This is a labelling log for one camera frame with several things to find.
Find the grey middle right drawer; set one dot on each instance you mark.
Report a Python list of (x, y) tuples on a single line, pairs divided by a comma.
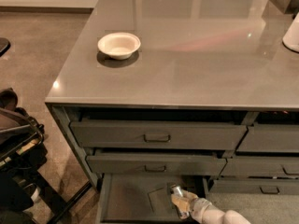
[(262, 166)]

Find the grey bottom right drawer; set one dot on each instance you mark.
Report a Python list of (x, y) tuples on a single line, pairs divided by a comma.
[(256, 186)]

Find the silver blue redbull can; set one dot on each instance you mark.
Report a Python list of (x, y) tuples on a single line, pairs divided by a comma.
[(176, 190)]

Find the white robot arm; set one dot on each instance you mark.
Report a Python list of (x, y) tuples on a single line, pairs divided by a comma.
[(221, 217)]

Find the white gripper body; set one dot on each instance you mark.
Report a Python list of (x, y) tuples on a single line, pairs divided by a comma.
[(197, 205)]

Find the grey open bottom drawer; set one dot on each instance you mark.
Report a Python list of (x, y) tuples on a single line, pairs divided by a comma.
[(124, 198)]

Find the white paper bowl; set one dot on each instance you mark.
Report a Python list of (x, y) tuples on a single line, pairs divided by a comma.
[(119, 46)]

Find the black office chair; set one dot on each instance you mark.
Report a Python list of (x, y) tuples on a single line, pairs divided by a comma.
[(22, 153)]

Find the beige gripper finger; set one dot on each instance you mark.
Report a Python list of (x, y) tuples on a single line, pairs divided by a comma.
[(182, 205), (189, 195)]

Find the grey top left drawer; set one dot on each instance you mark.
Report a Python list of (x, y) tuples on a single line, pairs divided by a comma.
[(157, 134)]

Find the black round object at left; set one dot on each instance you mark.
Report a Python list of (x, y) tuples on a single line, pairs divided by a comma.
[(4, 45)]

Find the grey counter cabinet frame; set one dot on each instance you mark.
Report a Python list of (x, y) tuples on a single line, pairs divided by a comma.
[(246, 115)]

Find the grey middle left drawer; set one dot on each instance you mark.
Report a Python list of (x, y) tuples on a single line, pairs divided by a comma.
[(137, 161)]

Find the brown square card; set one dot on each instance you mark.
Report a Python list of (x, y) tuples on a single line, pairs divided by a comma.
[(159, 201)]

